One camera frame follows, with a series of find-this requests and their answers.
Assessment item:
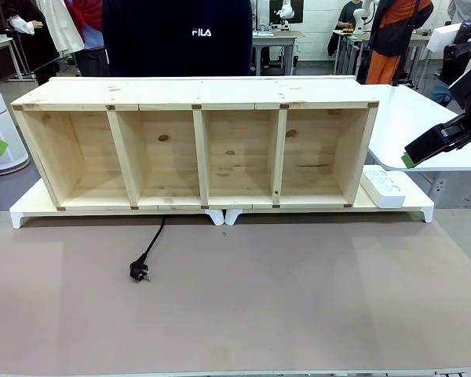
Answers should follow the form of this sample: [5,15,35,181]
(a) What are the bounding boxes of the black power cable with plug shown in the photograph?
[129,217,166,283]

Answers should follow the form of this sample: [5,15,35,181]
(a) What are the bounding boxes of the white riser stand wood top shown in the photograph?
[9,178,225,230]
[224,184,435,226]

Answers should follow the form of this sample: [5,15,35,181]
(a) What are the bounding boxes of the white power strip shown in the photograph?
[360,165,408,209]

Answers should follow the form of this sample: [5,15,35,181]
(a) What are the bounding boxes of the white foam block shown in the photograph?
[426,22,462,53]

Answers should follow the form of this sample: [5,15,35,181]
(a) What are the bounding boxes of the grey desk white legs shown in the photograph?
[0,34,26,82]

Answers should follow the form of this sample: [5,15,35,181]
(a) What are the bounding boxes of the black garment with white sleeve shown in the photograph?
[2,0,60,76]

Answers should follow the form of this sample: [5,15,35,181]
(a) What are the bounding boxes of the person in orange and black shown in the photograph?
[367,0,435,86]

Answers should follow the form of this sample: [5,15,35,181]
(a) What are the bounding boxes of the hanging white coat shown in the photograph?
[42,0,86,55]

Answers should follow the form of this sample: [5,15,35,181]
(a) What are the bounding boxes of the person in red and blue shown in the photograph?
[65,0,111,78]

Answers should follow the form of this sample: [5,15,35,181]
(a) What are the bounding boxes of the seated person in green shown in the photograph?
[336,0,364,31]

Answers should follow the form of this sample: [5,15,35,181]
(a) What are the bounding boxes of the grey background work table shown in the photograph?
[251,29,304,76]

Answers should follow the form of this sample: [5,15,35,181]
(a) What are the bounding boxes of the four-compartment pine wood shelf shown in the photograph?
[10,75,380,212]

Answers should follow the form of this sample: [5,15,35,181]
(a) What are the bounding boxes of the person in dark FILA sweater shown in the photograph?
[101,0,254,78]

